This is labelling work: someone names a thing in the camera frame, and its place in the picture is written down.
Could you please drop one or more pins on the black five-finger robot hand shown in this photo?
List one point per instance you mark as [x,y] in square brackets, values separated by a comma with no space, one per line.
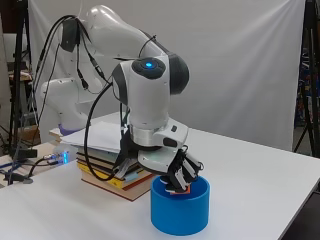
[160,160]

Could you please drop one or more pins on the orange cube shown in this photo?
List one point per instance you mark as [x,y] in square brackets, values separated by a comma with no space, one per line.
[182,190]

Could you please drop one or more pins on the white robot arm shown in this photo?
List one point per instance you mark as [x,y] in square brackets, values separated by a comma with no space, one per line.
[146,96]

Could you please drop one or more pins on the large brown book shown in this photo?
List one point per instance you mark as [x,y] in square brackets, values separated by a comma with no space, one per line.
[133,193]

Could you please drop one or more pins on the yellow book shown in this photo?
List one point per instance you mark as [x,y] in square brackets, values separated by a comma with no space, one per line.
[115,181]

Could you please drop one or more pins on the blue round tub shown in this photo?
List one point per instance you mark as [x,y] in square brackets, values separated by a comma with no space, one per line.
[180,213]

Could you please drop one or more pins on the dark green book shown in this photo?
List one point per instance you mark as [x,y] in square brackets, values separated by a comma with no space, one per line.
[96,156]

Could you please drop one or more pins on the white paper sheet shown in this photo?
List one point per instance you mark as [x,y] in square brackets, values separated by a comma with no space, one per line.
[96,136]

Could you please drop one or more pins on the small board with blue light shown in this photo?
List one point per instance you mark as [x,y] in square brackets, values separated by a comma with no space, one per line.
[56,157]

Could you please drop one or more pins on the tan book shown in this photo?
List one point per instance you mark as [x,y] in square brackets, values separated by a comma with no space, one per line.
[56,134]

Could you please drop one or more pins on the white backdrop sheet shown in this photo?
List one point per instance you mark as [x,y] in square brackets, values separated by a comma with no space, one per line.
[240,66]

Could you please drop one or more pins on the brown cardboard box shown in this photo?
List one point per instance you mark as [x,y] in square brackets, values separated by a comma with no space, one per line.
[30,133]

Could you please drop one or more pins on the black clamp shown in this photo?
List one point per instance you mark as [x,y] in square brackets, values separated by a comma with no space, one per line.
[26,153]

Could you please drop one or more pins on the black tripod stand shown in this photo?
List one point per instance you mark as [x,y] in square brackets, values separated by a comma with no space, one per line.
[311,83]
[18,83]

